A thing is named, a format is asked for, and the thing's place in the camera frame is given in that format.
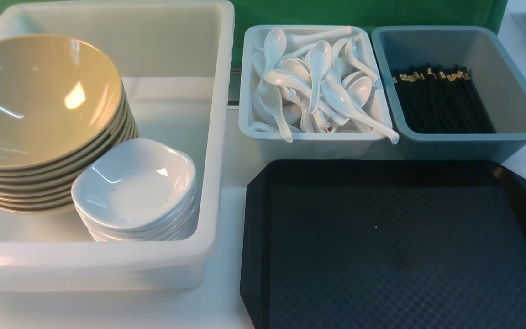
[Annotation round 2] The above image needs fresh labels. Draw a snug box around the white square sauce dish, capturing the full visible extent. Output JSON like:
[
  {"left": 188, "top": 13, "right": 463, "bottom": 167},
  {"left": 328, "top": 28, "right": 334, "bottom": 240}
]
[{"left": 71, "top": 139, "right": 196, "bottom": 232}]

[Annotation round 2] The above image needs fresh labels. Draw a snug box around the tan noodle bowl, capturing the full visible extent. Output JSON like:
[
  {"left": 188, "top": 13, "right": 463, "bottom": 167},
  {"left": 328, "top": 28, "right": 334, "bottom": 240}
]
[{"left": 0, "top": 34, "right": 125, "bottom": 170}]

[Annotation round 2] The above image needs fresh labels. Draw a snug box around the white soup spoon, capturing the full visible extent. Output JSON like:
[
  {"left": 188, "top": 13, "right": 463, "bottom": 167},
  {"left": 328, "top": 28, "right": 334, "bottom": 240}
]
[{"left": 320, "top": 79, "right": 400, "bottom": 144}]

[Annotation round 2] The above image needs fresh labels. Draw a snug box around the light grey spoon bin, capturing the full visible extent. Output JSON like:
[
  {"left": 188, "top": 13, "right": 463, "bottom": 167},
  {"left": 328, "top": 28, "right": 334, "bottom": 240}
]
[{"left": 238, "top": 24, "right": 393, "bottom": 161}]

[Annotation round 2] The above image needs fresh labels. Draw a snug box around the pile of white soup spoons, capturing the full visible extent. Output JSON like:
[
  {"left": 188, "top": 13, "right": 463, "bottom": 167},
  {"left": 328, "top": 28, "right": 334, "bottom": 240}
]
[{"left": 250, "top": 26, "right": 380, "bottom": 143}]

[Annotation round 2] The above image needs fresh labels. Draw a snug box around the black textured serving tray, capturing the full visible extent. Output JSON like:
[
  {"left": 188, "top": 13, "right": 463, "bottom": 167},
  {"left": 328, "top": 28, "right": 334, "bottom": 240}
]
[{"left": 240, "top": 160, "right": 526, "bottom": 329}]

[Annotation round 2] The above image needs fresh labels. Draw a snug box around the large white plastic tub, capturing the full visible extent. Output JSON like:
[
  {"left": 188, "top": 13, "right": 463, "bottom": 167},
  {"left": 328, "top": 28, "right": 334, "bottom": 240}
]
[{"left": 0, "top": 0, "right": 234, "bottom": 292}]

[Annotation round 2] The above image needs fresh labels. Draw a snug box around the stack of white dishes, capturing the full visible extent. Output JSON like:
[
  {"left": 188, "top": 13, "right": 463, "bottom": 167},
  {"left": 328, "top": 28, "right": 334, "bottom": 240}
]
[{"left": 75, "top": 185, "right": 200, "bottom": 242}]

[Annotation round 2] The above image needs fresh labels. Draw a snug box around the pile of black chopsticks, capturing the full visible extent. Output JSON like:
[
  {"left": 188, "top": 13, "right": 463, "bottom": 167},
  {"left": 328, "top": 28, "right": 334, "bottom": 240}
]
[{"left": 392, "top": 63, "right": 497, "bottom": 134}]

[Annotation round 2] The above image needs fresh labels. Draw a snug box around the blue-grey chopstick bin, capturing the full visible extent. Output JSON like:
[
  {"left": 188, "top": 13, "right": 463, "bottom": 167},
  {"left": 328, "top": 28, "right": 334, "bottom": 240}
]
[{"left": 371, "top": 26, "right": 526, "bottom": 163}]

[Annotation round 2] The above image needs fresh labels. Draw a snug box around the stack of tan bowls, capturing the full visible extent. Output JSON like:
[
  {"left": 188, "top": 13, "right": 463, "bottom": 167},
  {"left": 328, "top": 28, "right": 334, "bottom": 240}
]
[{"left": 0, "top": 92, "right": 139, "bottom": 213}]

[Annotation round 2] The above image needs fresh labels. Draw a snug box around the green backdrop cloth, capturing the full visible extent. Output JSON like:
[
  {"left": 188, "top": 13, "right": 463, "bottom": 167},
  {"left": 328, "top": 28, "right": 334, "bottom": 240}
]
[{"left": 0, "top": 0, "right": 509, "bottom": 69}]

